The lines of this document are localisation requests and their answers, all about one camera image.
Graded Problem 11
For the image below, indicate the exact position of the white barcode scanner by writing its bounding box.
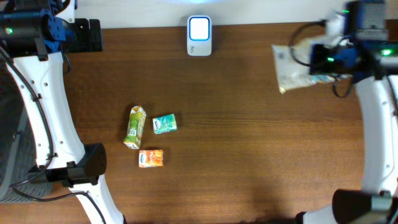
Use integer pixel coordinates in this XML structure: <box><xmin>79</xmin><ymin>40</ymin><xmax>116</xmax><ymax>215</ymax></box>
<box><xmin>187</xmin><ymin>15</ymin><xmax>212</xmax><ymax>57</ymax></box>

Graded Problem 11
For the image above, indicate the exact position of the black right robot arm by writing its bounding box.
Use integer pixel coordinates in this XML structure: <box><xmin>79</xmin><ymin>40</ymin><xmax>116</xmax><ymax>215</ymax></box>
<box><xmin>294</xmin><ymin>1</ymin><xmax>397</xmax><ymax>223</ymax></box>

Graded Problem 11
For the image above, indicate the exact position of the dark grey plastic basket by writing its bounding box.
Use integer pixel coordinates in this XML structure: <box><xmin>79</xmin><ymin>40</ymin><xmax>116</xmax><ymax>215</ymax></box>
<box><xmin>1</xmin><ymin>65</ymin><xmax>36</xmax><ymax>203</ymax></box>

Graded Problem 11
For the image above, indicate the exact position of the cream yellow snack bag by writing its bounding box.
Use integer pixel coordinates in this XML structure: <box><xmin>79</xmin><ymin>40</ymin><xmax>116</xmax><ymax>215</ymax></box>
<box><xmin>272</xmin><ymin>35</ymin><xmax>333</xmax><ymax>94</ymax></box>

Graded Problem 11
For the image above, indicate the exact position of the orange small drink carton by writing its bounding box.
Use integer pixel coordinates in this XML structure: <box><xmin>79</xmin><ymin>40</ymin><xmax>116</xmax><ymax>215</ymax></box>
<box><xmin>139</xmin><ymin>149</ymin><xmax>164</xmax><ymax>168</ymax></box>

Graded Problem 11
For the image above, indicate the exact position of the green orange juice carton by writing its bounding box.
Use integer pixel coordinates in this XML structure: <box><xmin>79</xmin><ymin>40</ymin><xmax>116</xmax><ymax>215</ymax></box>
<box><xmin>123</xmin><ymin>106</ymin><xmax>146</xmax><ymax>149</ymax></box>

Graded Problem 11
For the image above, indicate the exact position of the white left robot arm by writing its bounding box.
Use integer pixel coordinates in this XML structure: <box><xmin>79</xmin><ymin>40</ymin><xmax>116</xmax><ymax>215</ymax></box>
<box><xmin>1</xmin><ymin>0</ymin><xmax>126</xmax><ymax>223</ymax></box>

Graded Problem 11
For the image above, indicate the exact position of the black camera cable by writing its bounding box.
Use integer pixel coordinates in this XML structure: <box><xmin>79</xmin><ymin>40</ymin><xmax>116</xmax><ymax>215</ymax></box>
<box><xmin>288</xmin><ymin>20</ymin><xmax>355</xmax><ymax>99</ymax></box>

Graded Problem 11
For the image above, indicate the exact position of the teal small drink carton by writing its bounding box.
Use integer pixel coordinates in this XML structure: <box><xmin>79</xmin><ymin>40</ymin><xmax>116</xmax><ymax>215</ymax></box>
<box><xmin>152</xmin><ymin>114</ymin><xmax>178</xmax><ymax>134</ymax></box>

